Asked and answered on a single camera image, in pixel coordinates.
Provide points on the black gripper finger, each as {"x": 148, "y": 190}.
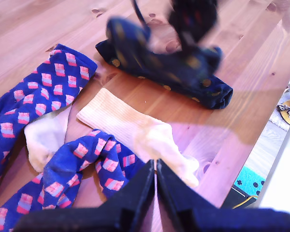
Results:
{"x": 181, "y": 14}
{"x": 205, "y": 14}
{"x": 176, "y": 200}
{"x": 135, "y": 200}

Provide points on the navy pineapple pattern sock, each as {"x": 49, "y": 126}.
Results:
{"x": 128, "y": 31}
{"x": 207, "y": 96}

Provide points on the cream white sock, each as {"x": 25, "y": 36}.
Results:
{"x": 43, "y": 137}
{"x": 125, "y": 120}

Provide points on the blue pink brick pattern sock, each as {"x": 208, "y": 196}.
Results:
{"x": 62, "y": 164}
{"x": 50, "y": 79}

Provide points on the teal dotted floor mat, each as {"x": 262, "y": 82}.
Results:
{"x": 246, "y": 178}

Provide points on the gold embellished sandal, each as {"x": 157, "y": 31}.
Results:
{"x": 288, "y": 113}

